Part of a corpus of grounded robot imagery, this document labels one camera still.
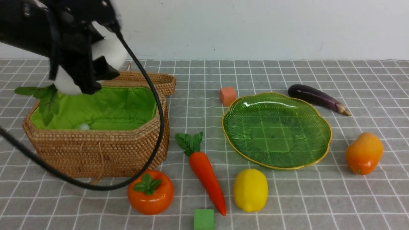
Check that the yellow lemon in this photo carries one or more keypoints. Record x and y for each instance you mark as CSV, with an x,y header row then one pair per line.
x,y
250,190

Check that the orange persimmon with green leaf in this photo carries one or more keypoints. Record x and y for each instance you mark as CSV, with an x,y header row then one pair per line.
x,y
152,193

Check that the grey checked tablecloth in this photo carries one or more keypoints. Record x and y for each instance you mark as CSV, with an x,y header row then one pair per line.
x,y
325,196

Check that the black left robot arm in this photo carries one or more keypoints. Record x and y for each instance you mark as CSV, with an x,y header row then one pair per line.
x,y
10,25

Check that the white radish with leaves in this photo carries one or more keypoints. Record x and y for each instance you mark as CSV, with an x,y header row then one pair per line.
x,y
50,97

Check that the orange foam cube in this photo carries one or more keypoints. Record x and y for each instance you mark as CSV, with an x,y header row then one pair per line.
x,y
227,95

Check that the green leaf-shaped glass plate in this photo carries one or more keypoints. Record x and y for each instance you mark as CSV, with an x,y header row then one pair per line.
x,y
277,132

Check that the orange carrot with leaves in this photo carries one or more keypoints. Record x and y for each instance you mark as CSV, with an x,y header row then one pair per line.
x,y
201,166

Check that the orange yellow mango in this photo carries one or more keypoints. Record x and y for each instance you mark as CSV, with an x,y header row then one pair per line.
x,y
364,153

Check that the purple eggplant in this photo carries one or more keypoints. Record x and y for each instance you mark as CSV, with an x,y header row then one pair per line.
x,y
316,97

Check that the woven rattan basket green lining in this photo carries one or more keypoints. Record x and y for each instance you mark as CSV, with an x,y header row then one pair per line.
x,y
109,134

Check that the green foam cube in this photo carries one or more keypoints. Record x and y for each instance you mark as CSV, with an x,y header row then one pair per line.
x,y
203,219

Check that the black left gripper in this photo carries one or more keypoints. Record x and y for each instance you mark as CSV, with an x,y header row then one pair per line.
x,y
71,17

